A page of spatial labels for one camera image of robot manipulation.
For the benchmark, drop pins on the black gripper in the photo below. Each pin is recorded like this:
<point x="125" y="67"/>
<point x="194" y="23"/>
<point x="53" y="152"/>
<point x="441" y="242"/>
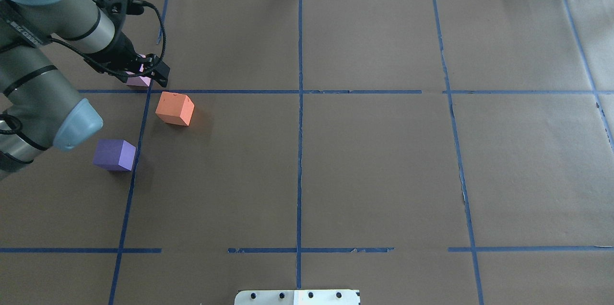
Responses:
<point x="123" y="51"/>

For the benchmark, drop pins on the pink foam block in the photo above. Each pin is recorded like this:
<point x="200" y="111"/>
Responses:
<point x="138" y="81"/>

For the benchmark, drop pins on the orange foam block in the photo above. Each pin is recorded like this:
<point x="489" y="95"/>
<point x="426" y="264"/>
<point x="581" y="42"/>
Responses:
<point x="175" y="108"/>

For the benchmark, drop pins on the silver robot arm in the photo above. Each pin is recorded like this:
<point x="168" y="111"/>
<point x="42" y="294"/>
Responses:
<point x="46" y="110"/>

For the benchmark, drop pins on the purple foam block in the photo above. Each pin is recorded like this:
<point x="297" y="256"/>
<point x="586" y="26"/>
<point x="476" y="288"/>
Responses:
<point x="114" y="155"/>

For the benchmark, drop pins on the brown paper table cover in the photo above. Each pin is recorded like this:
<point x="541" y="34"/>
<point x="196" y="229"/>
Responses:
<point x="429" y="152"/>

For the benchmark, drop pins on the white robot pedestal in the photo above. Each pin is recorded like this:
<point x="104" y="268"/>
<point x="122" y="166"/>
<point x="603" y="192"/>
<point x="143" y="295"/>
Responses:
<point x="298" y="297"/>

